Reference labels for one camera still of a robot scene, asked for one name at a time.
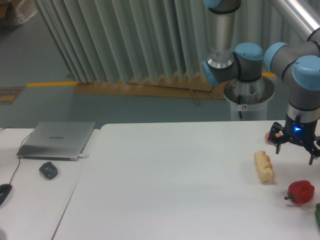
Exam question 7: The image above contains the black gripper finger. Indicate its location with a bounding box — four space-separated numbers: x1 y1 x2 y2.
267 122 284 154
306 135 320 166

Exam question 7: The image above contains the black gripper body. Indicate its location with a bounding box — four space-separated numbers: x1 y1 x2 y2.
281 116 317 148

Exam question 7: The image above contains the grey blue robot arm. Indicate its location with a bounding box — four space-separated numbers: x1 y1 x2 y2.
202 0 320 159

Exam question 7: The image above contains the red toy bell pepper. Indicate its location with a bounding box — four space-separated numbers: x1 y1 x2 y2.
284 180 315 205

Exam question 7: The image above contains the green toy pepper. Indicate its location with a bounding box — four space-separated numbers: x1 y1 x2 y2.
314 203 320 229

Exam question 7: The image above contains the brown toy egg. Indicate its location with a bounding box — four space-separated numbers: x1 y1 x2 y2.
264 132 283 145

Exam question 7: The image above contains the toy bread loaf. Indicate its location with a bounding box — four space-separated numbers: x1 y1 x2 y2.
254 150 275 184

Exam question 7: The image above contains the flat brown cardboard sheet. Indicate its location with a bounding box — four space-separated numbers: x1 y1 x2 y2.
73 72 226 104

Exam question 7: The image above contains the pale green folding curtain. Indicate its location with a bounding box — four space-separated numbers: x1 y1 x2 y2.
34 0 320 84

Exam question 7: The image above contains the white usb plug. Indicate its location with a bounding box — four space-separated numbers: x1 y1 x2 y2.
78 154 89 159

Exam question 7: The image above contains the silver closed laptop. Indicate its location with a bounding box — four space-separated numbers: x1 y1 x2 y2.
16 121 96 160

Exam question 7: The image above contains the small black controller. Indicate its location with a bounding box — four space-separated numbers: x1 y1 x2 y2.
39 161 59 180

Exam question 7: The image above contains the black computer mouse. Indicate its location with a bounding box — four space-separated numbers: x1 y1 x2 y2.
0 183 13 205

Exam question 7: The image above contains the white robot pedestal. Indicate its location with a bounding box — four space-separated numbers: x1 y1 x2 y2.
223 76 275 121

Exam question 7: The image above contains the black mouse cable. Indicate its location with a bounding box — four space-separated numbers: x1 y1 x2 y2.
0 126 35 186

